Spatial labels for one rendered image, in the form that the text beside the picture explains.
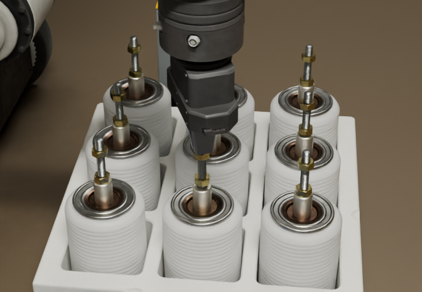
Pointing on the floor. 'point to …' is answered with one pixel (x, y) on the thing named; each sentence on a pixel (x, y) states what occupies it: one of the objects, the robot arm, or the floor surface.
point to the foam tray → (101, 281)
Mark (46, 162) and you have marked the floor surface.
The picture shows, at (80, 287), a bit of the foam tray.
